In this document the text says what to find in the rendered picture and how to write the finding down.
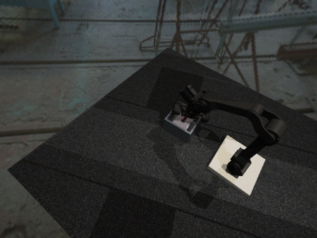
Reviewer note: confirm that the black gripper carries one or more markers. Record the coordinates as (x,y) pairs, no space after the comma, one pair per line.
(186,111)

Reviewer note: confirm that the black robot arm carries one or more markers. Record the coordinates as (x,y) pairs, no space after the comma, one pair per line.
(268,135)

